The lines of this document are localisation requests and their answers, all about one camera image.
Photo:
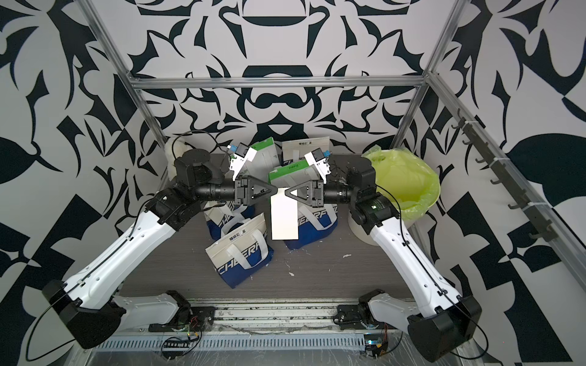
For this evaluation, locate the blue white front takeout bag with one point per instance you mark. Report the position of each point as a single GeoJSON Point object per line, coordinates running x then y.
{"type": "Point", "coordinates": [242, 252]}

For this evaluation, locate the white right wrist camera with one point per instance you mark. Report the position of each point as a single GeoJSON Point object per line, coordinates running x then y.
{"type": "Point", "coordinates": [319, 159]}

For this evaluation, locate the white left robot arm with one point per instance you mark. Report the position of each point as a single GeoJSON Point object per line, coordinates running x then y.
{"type": "Point", "coordinates": [87, 302]}

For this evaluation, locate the green plastic bin liner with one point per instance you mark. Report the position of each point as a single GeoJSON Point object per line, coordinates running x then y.
{"type": "Point", "coordinates": [406, 180]}

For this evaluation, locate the blue white takeout bag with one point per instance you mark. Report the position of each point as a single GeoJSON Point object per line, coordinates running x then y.
{"type": "Point", "coordinates": [242, 252]}
{"type": "Point", "coordinates": [295, 150]}
{"type": "Point", "coordinates": [222, 218]}
{"type": "Point", "coordinates": [314, 224]}

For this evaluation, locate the green white right takeout bag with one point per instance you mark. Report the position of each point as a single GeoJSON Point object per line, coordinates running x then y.
{"type": "Point", "coordinates": [293, 174]}

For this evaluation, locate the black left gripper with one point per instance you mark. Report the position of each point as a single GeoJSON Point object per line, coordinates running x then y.
{"type": "Point", "coordinates": [243, 191]}

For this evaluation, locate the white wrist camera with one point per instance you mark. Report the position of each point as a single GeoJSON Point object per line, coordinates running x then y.
{"type": "Point", "coordinates": [240, 155]}
{"type": "Point", "coordinates": [319, 159]}

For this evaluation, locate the green white takeout bag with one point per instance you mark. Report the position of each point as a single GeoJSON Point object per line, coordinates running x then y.
{"type": "Point", "coordinates": [293, 174]}
{"type": "Point", "coordinates": [266, 159]}

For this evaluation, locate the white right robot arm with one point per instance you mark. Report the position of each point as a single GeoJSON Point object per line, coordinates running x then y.
{"type": "Point", "coordinates": [441, 319]}

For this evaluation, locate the grey wall hook rail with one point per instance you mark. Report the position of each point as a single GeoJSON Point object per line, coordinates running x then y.
{"type": "Point", "coordinates": [507, 176]}

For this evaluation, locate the white plush bear toy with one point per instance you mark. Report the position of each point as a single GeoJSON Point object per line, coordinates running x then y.
{"type": "Point", "coordinates": [173, 149]}

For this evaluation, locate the green white left takeout bag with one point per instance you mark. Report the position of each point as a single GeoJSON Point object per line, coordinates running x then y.
{"type": "Point", "coordinates": [266, 159]}

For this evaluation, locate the cream ribbed trash bin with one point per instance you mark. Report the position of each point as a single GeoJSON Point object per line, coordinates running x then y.
{"type": "Point", "coordinates": [360, 233]}

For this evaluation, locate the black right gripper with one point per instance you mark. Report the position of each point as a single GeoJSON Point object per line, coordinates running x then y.
{"type": "Point", "coordinates": [313, 193]}

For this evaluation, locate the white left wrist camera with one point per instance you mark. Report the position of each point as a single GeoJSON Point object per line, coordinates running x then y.
{"type": "Point", "coordinates": [240, 155]}

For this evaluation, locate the white receipt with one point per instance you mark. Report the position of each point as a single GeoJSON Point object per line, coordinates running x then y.
{"type": "Point", "coordinates": [284, 216]}

